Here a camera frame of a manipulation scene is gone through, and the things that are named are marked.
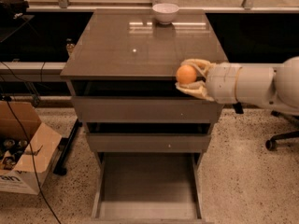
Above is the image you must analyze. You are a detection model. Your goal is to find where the grey top drawer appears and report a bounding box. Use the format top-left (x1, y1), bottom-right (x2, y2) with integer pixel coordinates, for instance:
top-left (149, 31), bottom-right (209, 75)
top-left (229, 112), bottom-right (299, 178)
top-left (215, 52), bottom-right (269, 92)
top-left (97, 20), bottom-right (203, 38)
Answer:
top-left (68, 80), bottom-right (222, 123)

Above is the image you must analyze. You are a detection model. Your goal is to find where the small bottle behind cabinet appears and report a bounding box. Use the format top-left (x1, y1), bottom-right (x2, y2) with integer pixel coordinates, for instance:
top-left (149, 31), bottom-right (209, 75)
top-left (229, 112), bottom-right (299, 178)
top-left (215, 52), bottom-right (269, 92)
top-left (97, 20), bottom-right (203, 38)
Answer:
top-left (66, 38), bottom-right (76, 55)

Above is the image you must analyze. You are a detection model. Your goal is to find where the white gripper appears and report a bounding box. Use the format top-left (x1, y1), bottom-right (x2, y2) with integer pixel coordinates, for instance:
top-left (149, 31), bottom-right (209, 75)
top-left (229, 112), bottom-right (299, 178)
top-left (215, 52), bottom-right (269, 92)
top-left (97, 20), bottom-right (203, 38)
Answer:
top-left (176, 59), bottom-right (241, 104)

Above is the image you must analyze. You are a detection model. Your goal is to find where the grey drawer cabinet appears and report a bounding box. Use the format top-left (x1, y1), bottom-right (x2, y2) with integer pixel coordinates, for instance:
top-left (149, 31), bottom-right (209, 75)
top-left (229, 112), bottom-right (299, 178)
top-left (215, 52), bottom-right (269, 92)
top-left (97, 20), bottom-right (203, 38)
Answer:
top-left (59, 8), bottom-right (236, 224)

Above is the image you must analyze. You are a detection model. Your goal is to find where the white ceramic bowl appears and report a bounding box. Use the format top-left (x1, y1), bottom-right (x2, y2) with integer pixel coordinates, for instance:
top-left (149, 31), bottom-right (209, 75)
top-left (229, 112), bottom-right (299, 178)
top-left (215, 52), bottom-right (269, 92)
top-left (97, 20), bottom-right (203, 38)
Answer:
top-left (152, 3), bottom-right (179, 24)

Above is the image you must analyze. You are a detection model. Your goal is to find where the black table leg left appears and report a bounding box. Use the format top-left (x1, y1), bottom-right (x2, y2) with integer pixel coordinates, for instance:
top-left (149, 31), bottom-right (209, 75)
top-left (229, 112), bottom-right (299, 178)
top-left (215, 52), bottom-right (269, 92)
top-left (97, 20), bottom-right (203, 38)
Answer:
top-left (53, 119), bottom-right (82, 175)

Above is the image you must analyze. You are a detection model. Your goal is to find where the grey middle drawer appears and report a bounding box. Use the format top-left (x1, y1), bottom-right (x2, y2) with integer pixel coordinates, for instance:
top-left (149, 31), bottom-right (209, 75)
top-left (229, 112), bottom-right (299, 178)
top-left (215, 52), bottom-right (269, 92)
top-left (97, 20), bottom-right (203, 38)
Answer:
top-left (87, 123), bottom-right (211, 153)

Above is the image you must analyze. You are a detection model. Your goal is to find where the grey bottom drawer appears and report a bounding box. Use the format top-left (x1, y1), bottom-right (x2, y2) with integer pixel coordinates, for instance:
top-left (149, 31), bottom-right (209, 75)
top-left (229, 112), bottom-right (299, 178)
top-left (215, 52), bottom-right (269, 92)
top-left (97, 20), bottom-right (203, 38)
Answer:
top-left (83, 153), bottom-right (212, 224)

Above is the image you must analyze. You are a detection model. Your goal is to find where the black table leg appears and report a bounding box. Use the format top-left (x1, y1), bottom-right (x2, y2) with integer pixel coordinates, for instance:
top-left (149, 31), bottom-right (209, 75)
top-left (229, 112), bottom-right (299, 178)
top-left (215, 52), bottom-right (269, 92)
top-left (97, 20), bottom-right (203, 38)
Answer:
top-left (233, 103), bottom-right (244, 114)
top-left (53, 119), bottom-right (82, 175)

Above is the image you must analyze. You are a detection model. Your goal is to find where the orange fruit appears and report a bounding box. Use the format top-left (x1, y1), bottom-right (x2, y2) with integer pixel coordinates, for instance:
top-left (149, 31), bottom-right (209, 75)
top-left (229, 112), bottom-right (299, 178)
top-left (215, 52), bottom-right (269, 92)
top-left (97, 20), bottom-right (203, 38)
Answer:
top-left (176, 64), bottom-right (197, 84)

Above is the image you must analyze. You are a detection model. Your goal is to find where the black cable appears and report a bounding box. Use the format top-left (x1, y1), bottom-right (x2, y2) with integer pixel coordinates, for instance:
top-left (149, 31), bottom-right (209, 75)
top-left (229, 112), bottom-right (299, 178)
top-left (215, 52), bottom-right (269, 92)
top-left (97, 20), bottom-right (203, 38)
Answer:
top-left (0, 61), bottom-right (62, 224)

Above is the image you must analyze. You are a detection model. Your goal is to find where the grey drawer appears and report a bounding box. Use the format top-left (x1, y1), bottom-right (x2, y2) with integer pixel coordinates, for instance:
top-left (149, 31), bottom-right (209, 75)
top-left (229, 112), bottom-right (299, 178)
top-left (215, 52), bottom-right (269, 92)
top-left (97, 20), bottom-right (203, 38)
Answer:
top-left (83, 153), bottom-right (212, 224)
top-left (87, 123), bottom-right (211, 153)
top-left (68, 80), bottom-right (222, 123)

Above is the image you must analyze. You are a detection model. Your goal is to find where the brown cardboard box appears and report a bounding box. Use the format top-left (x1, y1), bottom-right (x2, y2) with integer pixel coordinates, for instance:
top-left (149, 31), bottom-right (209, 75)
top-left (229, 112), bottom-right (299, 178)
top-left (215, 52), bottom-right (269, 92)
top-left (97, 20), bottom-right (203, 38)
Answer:
top-left (0, 101), bottom-right (62, 195)

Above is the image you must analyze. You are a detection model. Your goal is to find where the black office chair base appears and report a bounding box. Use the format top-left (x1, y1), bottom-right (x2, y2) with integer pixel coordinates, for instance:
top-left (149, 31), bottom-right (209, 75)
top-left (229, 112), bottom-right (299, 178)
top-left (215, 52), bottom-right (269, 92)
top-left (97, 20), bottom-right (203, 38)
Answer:
top-left (265, 111), bottom-right (299, 151)

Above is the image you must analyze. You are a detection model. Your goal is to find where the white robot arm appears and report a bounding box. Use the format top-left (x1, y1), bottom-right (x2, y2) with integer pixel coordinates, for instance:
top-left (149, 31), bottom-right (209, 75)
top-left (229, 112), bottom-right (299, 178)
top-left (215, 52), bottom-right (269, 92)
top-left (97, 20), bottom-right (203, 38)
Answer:
top-left (176, 57), bottom-right (299, 116)

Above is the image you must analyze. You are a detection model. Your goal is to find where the black bag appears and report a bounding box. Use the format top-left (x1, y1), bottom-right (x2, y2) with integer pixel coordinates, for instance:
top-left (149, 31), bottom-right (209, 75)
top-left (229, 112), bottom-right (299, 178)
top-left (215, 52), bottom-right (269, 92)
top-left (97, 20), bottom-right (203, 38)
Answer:
top-left (0, 0), bottom-right (29, 20)

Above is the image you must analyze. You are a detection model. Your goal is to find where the black table leg right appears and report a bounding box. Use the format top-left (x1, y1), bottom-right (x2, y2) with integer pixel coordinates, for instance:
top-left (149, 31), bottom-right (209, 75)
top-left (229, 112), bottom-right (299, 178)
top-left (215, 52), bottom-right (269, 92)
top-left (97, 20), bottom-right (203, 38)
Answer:
top-left (233, 103), bottom-right (244, 114)

